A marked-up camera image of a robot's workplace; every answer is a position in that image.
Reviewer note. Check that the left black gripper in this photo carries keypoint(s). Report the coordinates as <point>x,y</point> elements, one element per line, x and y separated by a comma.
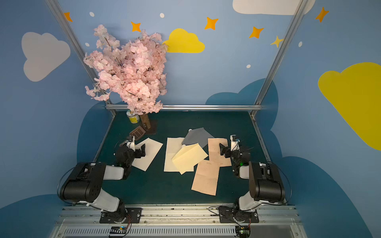
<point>135,150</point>

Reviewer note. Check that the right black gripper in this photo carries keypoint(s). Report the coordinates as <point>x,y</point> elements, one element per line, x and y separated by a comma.
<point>227,150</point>

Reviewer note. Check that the yellow envelope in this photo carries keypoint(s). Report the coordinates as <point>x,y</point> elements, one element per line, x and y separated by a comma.
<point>188,157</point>

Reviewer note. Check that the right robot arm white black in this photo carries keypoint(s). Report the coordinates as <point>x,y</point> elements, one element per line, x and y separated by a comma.
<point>265,184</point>

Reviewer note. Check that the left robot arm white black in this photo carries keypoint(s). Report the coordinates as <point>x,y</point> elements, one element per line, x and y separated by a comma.
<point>84,185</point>

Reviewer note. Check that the grey envelope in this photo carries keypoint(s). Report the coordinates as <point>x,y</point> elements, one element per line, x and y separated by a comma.
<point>197,136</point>

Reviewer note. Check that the brown letter paper front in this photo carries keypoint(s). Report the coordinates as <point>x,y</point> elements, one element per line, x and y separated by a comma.
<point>206,177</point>

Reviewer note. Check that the white paper sheet left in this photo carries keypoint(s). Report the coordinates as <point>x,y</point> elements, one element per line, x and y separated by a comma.
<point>152,148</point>

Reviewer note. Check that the brown slotted scoop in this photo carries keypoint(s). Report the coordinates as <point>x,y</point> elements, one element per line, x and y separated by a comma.
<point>138,133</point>

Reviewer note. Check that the cream paper sheet centre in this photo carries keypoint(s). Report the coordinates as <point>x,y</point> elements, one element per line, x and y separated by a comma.
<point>173,146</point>

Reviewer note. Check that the yellow green tin can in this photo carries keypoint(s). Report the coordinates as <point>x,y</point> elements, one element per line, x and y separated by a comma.
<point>133,117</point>

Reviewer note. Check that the back horizontal aluminium bar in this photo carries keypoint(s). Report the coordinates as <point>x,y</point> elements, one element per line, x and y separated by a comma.
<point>211,107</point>

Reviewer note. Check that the pink cherry blossom tree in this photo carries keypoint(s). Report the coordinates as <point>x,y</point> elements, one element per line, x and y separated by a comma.
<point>135,71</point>

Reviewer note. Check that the left small circuit board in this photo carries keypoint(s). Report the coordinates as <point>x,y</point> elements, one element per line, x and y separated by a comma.
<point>118,232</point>

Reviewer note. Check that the small circuit board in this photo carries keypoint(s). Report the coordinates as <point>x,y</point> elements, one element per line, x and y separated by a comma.
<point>242,232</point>
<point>118,232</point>

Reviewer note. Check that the right small circuit board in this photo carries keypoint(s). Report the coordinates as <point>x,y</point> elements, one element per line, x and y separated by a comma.
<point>242,232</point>

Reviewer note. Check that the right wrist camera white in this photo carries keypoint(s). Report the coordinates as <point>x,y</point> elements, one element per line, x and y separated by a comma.
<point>234,142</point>

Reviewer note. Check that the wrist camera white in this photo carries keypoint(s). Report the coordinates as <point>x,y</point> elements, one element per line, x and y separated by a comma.
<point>130,142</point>
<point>234,142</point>

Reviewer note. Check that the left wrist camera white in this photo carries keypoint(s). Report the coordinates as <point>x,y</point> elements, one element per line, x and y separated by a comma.
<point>130,142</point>

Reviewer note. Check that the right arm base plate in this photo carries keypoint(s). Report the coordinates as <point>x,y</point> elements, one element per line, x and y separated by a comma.
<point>235,215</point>

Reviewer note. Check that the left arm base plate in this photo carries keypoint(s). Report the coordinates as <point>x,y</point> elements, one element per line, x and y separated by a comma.
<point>125,216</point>

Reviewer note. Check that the aluminium rail base frame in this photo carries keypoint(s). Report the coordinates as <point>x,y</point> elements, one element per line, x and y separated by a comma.
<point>180,221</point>

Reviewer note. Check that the right aluminium frame post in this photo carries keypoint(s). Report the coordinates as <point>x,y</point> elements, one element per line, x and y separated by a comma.
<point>292,29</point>

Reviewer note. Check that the aluminium frame post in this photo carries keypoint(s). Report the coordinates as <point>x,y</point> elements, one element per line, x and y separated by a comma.
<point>292,29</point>
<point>59,15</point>

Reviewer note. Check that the left aluminium frame post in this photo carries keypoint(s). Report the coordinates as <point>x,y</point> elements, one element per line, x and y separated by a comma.
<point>59,15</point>

